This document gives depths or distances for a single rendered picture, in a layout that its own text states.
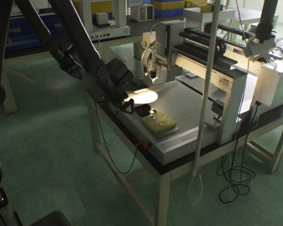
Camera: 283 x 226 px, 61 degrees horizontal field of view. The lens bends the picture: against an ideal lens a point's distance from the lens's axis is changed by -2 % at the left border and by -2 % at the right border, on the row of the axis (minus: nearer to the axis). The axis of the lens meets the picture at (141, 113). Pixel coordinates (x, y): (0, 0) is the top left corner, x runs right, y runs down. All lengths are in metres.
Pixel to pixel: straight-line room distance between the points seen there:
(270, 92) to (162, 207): 0.98
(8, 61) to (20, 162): 1.30
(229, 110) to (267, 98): 0.29
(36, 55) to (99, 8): 1.57
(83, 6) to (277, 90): 2.66
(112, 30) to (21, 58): 1.29
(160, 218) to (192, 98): 0.89
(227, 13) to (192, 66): 2.76
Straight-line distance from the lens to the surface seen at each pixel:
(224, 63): 1.53
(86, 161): 2.62
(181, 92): 1.97
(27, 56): 3.42
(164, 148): 1.40
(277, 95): 1.70
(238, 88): 1.48
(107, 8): 4.56
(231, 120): 1.59
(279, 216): 2.40
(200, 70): 1.59
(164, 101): 1.83
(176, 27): 1.71
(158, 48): 1.71
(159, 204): 1.59
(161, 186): 1.47
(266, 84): 1.68
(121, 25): 3.82
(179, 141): 1.46
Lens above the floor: 1.77
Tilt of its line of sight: 33 degrees down
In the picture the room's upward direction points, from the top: straight up
